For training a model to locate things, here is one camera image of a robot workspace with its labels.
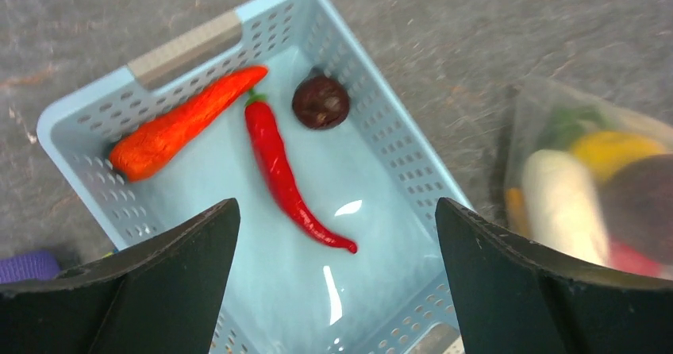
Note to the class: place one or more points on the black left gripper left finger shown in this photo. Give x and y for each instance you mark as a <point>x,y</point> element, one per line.
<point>162,295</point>

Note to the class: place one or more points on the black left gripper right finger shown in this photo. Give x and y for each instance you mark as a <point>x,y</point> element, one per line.
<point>513,295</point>

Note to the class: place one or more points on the white toy radish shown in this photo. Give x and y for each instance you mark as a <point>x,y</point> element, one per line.
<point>562,206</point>

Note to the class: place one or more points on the clear polka dot zip bag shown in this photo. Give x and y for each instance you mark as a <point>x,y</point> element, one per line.
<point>551,115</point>

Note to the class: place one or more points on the orange toy carrot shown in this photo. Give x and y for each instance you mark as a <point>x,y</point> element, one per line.
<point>147,150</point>

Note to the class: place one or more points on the yellow toy pear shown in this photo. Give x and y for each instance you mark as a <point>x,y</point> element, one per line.
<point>606,152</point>

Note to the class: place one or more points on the red toy chili pepper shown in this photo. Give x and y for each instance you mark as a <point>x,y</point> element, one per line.
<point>269,151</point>

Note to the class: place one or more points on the dark plum toy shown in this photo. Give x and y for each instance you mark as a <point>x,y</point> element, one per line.
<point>320,103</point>

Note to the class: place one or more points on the dark red toy beet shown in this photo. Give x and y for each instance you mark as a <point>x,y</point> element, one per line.
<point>637,206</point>

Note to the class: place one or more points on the light blue plastic basket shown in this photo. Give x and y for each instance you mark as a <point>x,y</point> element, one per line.
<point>373,178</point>

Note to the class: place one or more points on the purple toy eggplant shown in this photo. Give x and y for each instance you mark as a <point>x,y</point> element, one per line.
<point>41,265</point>

